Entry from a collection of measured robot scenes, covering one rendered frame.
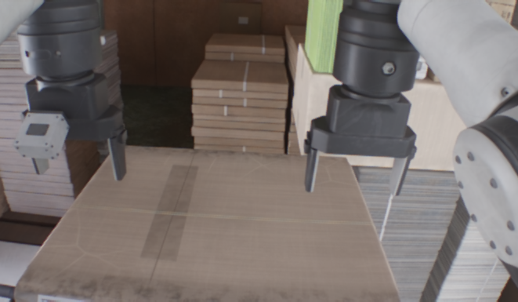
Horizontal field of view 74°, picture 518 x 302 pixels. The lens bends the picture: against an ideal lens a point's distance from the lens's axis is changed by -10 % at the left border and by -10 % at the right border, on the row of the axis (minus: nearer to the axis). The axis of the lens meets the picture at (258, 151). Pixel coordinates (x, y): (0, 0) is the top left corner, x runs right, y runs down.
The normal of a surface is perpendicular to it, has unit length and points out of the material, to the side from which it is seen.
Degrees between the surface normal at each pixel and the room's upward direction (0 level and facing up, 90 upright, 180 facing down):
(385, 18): 45
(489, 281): 90
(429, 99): 91
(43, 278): 0
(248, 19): 90
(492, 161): 75
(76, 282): 0
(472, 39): 52
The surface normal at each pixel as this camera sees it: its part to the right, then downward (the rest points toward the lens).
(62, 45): 0.49, 0.42
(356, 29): -0.74, 0.28
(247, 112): -0.01, 0.43
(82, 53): 0.82, 0.29
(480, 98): -0.93, 0.01
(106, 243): 0.05, -0.89
